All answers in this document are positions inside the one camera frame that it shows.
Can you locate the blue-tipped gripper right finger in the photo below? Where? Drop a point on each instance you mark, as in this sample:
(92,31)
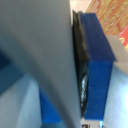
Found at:
(98,66)

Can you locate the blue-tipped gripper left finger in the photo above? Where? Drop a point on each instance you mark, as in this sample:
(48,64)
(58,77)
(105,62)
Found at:
(43,43)

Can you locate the orange juice carton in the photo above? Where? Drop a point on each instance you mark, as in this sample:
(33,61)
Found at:
(110,13)

